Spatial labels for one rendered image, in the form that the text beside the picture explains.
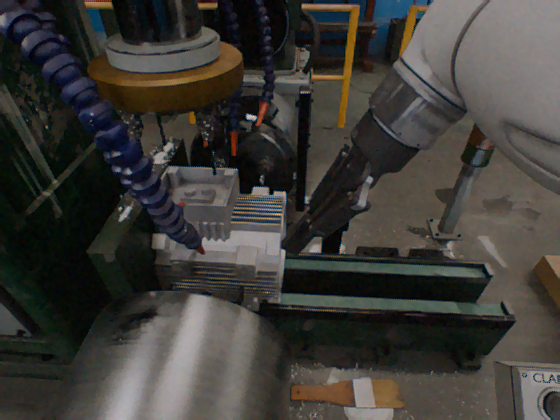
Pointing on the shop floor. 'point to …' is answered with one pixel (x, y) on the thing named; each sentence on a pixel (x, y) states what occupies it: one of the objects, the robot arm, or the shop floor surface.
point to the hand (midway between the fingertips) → (300, 235)
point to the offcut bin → (396, 39)
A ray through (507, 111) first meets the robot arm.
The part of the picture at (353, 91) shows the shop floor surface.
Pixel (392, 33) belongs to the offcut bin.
